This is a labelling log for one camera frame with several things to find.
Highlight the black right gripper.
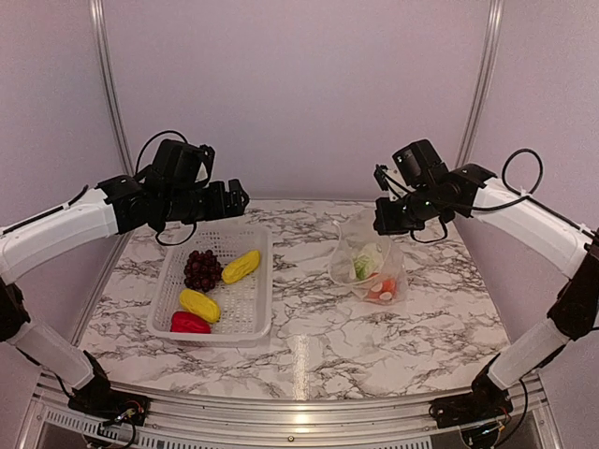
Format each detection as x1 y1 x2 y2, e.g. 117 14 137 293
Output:
373 184 451 235

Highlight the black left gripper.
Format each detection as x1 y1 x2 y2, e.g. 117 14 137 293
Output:
161 178 249 225

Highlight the pale green cabbage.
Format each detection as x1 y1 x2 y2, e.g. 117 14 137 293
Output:
349 242 384 282

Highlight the clear zip top bag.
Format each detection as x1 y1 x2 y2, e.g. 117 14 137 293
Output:
329 210 408 305

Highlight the orange mini pumpkin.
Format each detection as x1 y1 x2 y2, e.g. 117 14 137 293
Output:
366 278 398 303

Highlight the dark red grape bunch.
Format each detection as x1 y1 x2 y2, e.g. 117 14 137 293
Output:
183 250 223 293

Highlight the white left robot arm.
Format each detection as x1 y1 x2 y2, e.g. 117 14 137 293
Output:
1 175 250 422

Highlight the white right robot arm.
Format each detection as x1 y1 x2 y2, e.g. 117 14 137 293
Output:
373 158 598 428

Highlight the white plastic perforated basket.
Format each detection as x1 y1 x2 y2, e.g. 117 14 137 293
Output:
147 224 272 347

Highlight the red bell pepper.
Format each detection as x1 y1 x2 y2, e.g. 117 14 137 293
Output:
170 311 212 334

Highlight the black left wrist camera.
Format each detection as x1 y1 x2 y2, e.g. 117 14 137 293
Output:
147 139 215 189

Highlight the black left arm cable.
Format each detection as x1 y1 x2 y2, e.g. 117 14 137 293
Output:
133 130 202 248

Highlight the aluminium frame post right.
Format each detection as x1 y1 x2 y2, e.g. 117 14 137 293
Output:
455 0 504 167

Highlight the aluminium frame post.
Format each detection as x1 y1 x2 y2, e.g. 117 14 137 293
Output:
89 0 134 175
455 0 504 167

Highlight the aluminium frame post left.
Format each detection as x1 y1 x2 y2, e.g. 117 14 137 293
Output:
89 0 134 175

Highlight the aluminium front table rail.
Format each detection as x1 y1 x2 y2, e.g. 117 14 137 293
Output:
18 369 565 449

